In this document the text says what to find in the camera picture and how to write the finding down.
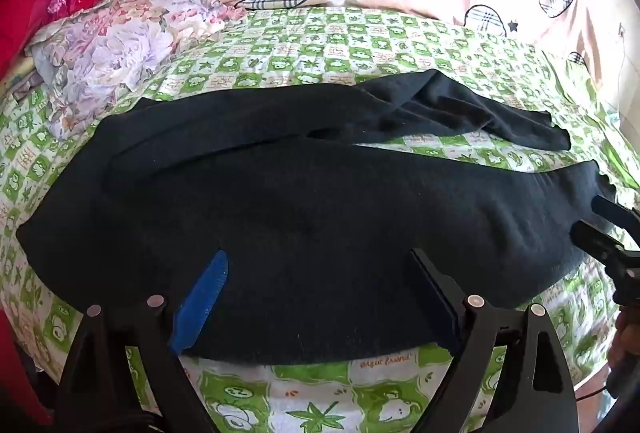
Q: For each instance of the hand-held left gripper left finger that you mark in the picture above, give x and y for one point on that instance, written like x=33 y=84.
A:
x=200 y=303

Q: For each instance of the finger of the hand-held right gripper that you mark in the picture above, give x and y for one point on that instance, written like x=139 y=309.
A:
x=612 y=213
x=600 y=243

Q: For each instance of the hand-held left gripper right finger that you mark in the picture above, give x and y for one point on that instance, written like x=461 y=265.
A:
x=440 y=303

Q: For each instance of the black pants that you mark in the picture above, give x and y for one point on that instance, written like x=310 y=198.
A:
x=300 y=223

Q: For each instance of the person's right hand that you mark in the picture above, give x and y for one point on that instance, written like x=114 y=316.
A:
x=627 y=333

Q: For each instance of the plain red cloth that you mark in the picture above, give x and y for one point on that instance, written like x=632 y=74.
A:
x=22 y=373

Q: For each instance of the purple floral cloth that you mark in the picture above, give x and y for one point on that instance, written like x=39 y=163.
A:
x=125 y=48

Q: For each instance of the green printed bed sheet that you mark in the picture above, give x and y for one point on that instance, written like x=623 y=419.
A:
x=350 y=43

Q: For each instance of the yellow cloth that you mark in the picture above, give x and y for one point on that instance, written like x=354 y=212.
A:
x=17 y=78

